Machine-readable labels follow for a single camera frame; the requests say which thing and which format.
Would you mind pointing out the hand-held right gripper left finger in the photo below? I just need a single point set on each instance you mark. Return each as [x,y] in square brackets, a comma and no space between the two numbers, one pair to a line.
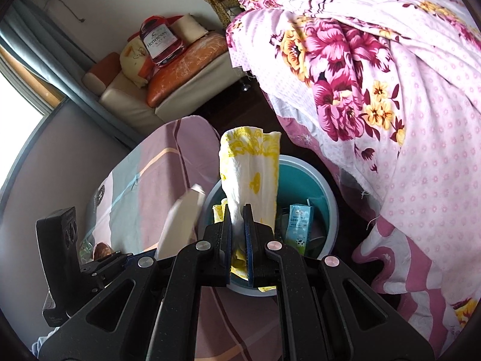
[227,240]

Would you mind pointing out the brown wicker basket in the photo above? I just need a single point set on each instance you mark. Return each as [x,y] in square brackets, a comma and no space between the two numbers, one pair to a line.
[101,250]

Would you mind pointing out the blue teal trash bin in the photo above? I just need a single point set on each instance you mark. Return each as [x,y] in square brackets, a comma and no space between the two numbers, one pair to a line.
[323,203]

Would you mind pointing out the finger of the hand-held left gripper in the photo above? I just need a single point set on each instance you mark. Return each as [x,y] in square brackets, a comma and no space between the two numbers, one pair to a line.
[112,265]

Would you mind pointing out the blue white milk carton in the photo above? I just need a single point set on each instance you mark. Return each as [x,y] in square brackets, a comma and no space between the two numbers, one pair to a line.
[298,229]

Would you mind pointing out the grey curtain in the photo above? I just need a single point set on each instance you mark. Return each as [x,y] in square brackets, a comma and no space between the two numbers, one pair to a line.
[45,45]

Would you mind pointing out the pink floral bed sheet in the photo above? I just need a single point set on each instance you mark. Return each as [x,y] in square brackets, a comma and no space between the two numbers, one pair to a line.
[375,101]

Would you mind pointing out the white paper cup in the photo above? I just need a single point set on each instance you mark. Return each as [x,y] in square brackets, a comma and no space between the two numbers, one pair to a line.
[184,214]

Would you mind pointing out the beige pillow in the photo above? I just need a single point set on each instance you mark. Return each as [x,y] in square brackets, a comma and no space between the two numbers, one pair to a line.
[189,28]

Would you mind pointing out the grey partition board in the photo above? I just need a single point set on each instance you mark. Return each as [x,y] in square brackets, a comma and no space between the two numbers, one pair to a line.
[56,165]

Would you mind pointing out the cream leather sofa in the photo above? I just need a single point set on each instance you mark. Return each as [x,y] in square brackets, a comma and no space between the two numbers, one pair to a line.
[124,101]

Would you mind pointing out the yellow plush pillow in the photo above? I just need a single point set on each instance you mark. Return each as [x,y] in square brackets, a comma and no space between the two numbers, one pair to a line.
[133,60]

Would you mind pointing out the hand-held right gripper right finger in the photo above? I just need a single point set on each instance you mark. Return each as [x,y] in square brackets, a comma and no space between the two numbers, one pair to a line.
[248,240]

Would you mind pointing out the window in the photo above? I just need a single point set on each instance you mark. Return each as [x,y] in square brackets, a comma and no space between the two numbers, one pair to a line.
[18,112]

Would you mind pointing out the orange seat cushion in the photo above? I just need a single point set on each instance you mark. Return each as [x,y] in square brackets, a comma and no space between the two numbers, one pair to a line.
[180,71]

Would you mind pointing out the yellow white patterned cloth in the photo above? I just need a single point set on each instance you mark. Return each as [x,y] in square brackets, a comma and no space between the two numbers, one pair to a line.
[248,165]

